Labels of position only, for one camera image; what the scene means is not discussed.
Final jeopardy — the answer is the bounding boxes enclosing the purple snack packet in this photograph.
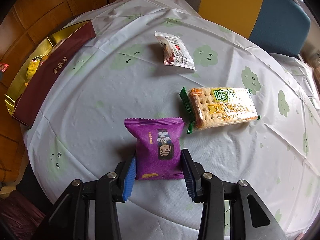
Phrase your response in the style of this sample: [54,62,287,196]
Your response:
[124,117,184,180]

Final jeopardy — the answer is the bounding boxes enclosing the green cracker packet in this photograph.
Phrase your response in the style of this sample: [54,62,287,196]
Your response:
[179,87,259,134]

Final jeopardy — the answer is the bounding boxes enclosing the white red snack packet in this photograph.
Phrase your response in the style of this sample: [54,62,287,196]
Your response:
[154,31,195,71]

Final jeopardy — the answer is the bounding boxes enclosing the white cloud-print tablecloth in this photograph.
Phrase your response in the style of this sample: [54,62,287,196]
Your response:
[24,0,319,239]

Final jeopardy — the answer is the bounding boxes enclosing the maroon gold gift box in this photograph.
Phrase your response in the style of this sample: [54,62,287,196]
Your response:
[4,20,96,127]

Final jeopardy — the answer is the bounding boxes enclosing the yellow packet in box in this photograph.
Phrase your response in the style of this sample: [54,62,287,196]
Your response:
[25,55,48,86]

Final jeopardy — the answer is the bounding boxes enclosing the yellow blue grey chair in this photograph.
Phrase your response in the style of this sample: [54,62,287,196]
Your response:
[185,0,310,56]

